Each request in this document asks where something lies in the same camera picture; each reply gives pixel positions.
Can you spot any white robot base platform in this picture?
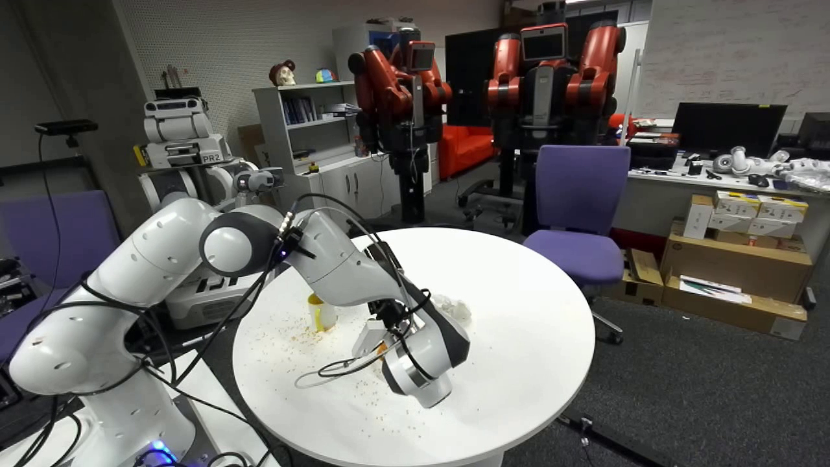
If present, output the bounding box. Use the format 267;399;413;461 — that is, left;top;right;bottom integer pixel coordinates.
0;346;279;467

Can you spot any yellow mug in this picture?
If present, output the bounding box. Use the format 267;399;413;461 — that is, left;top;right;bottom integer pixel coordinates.
305;293;337;336

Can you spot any white low cabinet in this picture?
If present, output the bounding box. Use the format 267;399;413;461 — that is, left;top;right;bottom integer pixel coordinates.
296;147;405;243

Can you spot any crumpled white tissue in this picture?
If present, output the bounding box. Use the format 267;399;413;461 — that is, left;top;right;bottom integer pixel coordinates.
431;293;475;333

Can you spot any red sofa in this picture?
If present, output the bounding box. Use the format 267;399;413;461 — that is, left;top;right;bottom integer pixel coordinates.
436;124;501;181

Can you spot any red Baxter robot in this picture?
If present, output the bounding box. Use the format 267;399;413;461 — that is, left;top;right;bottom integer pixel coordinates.
348;40;454;228
457;24;629;236

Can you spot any purple office chair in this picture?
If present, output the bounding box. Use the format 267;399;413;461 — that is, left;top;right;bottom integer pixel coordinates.
0;189;123;360
524;142;632;374

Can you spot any white shelf unit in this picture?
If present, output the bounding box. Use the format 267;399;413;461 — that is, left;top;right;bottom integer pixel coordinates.
252;79;359;177

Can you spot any mannequin head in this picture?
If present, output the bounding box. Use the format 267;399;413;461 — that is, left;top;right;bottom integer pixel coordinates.
267;58;297;89

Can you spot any small cardboard box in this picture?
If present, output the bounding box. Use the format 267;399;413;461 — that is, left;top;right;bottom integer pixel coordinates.
620;247;667;306

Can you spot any white desk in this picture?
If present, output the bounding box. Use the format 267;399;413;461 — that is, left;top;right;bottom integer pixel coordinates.
628;166;830;263

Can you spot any black box on desk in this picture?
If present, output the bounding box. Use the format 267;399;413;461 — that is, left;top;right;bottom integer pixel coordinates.
628;132;682;173

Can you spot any black tripod leg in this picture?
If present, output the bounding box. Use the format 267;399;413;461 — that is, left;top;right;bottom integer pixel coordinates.
554;413;663;467

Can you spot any white mobile robot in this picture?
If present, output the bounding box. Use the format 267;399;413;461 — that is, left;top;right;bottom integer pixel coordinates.
138;85;282;333

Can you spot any white and yellow box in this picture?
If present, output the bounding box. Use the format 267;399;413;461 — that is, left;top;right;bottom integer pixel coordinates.
682;193;721;243
713;189;761;238
748;194;812;243

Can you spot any large cardboard box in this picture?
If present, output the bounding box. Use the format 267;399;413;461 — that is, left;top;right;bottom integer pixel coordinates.
658;232;813;304

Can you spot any black wide monitor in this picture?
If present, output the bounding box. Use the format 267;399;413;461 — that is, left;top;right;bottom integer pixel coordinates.
671;101;789;162

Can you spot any white desk clutter pile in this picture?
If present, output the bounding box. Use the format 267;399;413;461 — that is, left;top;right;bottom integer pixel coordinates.
682;146;830;194

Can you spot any flat cardboard box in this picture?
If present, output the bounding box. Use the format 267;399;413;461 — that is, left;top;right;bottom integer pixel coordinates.
660;275;812;341

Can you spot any black small monitor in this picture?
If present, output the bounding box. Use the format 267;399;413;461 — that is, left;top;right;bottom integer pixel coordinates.
793;111;830;163

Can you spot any black camera on stand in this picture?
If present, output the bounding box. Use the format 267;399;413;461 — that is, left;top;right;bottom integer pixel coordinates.
33;118;101;153

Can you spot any wall whiteboard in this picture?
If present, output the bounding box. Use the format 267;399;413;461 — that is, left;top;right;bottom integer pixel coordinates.
638;0;830;132

